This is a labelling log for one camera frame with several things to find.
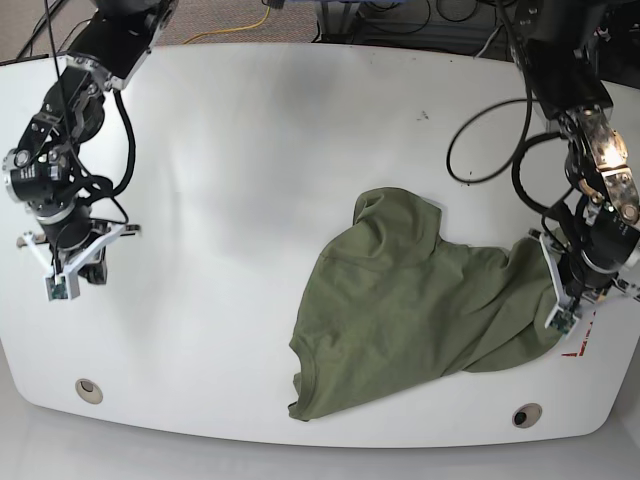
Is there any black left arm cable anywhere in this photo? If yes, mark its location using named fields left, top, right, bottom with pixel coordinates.
left=446, top=0, right=581, bottom=216

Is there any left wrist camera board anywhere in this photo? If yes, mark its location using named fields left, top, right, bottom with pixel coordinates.
left=545, top=305, right=580, bottom=336

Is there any left table cable grommet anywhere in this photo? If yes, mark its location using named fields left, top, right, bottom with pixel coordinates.
left=75, top=379, right=104, bottom=405

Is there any right table cable grommet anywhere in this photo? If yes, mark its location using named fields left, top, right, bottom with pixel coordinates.
left=512, top=403, right=543, bottom=429

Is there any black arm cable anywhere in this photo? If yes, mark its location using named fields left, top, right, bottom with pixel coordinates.
left=44, top=0, right=139, bottom=226
left=446, top=0, right=581, bottom=216

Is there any table cable grommet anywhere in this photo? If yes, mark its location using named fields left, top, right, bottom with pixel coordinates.
left=75, top=379, right=104, bottom=405
left=512, top=403, right=543, bottom=429

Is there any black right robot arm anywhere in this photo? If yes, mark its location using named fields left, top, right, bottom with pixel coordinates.
left=2, top=1, right=178, bottom=301

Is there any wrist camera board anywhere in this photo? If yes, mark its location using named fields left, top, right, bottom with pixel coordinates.
left=45, top=276, right=69, bottom=301
left=545, top=305, right=580, bottom=336

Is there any yellow cable on floor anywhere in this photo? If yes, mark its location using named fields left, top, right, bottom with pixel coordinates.
left=184, top=4, right=275, bottom=46

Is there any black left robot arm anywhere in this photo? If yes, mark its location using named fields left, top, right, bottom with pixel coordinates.
left=511, top=1, right=639, bottom=335

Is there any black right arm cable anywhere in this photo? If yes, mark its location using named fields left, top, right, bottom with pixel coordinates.
left=44, top=0, right=139, bottom=226

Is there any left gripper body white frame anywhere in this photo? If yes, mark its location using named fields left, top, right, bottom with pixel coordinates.
left=528, top=229, right=639, bottom=330

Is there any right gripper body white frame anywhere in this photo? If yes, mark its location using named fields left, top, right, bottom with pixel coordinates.
left=16, top=222, right=141, bottom=300

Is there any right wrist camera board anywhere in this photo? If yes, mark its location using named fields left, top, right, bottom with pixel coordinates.
left=45, top=276, right=69, bottom=301

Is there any red tape rectangle marking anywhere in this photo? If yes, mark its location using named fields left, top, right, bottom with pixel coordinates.
left=559, top=310, right=596, bottom=358

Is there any olive green t-shirt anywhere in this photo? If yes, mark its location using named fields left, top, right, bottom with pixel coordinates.
left=289, top=187, right=561, bottom=422

